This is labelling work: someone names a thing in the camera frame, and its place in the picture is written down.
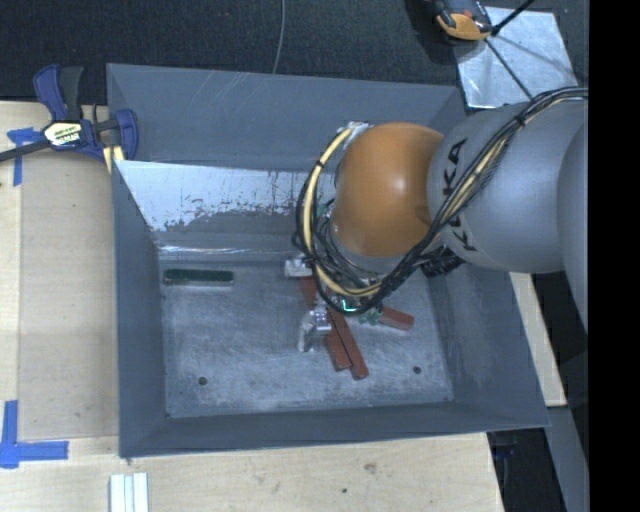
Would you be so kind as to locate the grey metal bin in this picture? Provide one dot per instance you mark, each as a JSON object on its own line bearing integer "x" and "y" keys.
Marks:
{"x": 250, "y": 350}

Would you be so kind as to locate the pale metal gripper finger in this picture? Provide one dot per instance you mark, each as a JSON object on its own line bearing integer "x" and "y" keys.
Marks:
{"x": 296, "y": 267}
{"x": 316, "y": 325}

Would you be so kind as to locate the pale wood flat board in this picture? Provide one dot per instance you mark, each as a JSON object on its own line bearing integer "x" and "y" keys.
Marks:
{"x": 65, "y": 300}

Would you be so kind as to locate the black cylinder on white bracket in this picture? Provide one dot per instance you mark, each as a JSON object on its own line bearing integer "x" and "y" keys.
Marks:
{"x": 440, "y": 263}

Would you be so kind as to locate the dark green flat block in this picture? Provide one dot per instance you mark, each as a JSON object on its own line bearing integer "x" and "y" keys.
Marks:
{"x": 199, "y": 276}

